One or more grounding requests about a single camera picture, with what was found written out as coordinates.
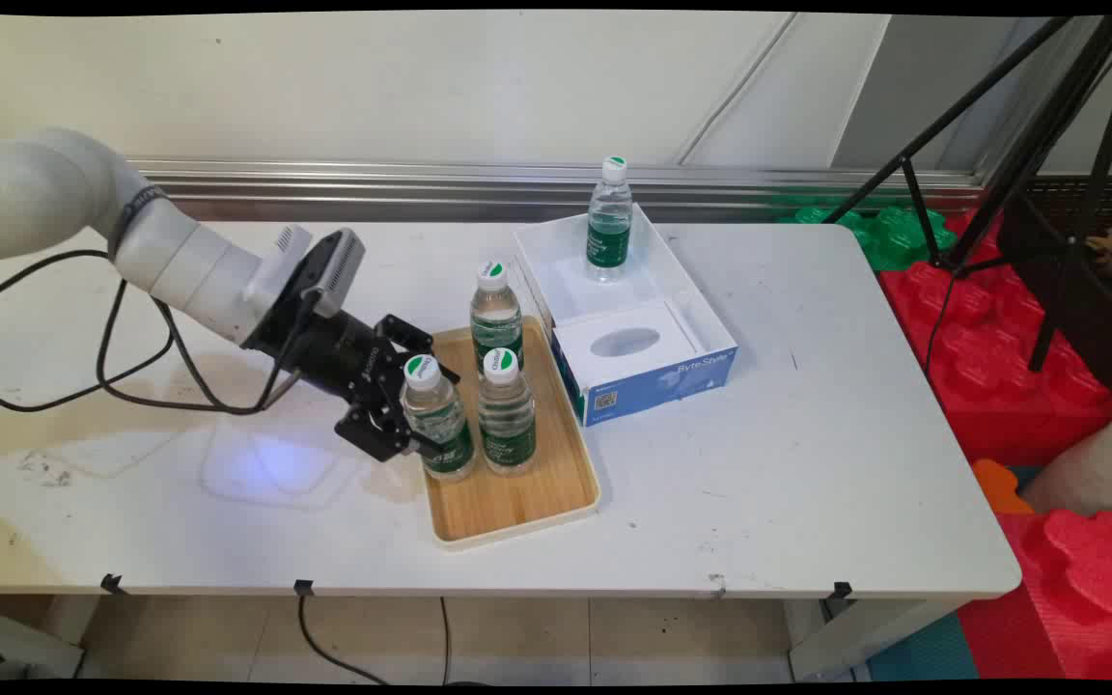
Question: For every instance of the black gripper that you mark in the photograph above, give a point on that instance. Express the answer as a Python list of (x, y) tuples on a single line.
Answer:
[(324, 343)]

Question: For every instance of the water bottle green label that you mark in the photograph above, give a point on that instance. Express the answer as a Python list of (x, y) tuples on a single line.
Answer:
[(609, 232), (508, 425), (496, 319), (445, 430)]

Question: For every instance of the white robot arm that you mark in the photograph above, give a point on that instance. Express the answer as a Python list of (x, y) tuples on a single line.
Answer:
[(44, 188)]

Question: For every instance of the bamboo tray white rim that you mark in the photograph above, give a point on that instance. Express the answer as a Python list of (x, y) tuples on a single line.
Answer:
[(517, 502)]

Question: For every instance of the white blue cardboard box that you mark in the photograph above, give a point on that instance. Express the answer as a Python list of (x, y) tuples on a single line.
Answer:
[(653, 376)]

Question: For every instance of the green foam block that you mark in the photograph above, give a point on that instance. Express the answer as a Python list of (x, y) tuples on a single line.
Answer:
[(889, 236)]

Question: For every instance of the white table leg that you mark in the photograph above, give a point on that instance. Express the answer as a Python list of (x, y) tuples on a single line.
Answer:
[(855, 642)]

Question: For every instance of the teal floor mat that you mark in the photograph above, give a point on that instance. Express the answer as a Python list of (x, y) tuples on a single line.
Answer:
[(923, 656)]

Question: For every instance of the large red foam block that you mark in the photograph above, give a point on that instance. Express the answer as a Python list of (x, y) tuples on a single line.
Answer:
[(990, 357)]

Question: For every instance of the orange foam piece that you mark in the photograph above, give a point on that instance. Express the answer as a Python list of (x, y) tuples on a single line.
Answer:
[(998, 487)]

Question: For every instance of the black tripod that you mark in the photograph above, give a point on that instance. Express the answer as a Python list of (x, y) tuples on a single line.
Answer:
[(1048, 125)]

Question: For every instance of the beige cushion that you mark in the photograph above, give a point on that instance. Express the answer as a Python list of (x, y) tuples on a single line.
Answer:
[(1097, 473)]

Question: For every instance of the red foam block wavy edge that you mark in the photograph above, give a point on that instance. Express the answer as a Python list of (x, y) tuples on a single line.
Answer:
[(1077, 589)]

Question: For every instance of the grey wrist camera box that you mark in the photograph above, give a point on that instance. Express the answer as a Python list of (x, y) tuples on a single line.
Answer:
[(339, 270)]

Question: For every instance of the silver metal wall rail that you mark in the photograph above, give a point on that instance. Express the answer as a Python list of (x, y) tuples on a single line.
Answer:
[(517, 188)]

